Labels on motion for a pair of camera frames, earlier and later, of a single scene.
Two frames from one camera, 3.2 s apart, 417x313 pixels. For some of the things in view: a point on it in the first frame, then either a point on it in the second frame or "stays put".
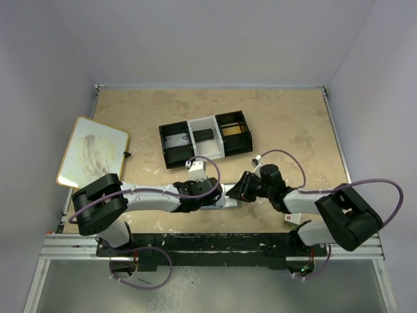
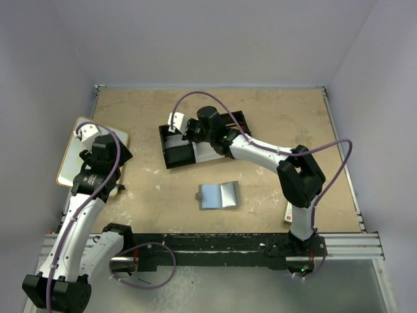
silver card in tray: (176, 140) stays put
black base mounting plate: (214, 250) stays put
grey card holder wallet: (225, 202) stays put
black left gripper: (191, 182) to (87, 156)
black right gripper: (241, 190) to (187, 136)
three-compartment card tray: (208, 138) stays put
